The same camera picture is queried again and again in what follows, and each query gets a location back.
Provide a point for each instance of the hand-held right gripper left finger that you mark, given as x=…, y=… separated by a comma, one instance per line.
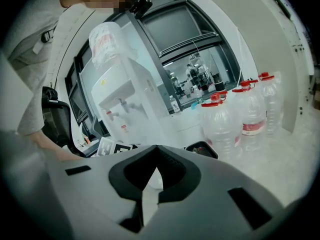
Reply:
x=85, y=196

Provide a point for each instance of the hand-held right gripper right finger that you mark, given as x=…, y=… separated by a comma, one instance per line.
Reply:
x=212, y=184

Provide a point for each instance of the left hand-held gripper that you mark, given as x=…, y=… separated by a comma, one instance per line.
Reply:
x=112, y=147

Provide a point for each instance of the white water dispenser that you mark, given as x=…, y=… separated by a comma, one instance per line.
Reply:
x=140, y=94

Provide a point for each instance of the person's left forearm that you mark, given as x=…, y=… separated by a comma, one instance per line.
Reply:
x=47, y=141

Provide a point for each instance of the small clear water bottle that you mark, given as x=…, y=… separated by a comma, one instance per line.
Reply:
x=175, y=105
x=198, y=96

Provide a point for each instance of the large clear water dispenser bottle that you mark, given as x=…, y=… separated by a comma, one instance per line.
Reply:
x=105, y=44

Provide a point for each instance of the small orange object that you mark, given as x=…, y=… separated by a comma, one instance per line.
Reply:
x=87, y=139

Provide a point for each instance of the black tray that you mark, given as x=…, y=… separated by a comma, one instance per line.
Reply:
x=202, y=149

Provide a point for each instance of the clear jug with red cap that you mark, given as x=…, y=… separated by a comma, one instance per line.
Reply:
x=272, y=101
x=221, y=126
x=251, y=111

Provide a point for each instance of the black office chair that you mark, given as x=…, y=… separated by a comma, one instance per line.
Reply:
x=56, y=119

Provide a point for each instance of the black tumbler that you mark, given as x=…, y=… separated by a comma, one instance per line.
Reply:
x=219, y=84

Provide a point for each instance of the person's grey shirt torso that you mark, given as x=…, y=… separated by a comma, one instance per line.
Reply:
x=32, y=46

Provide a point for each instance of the black framed glass partition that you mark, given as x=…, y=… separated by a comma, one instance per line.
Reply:
x=180, y=31

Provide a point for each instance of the black head-worn camera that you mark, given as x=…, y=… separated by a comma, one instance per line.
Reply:
x=140, y=5

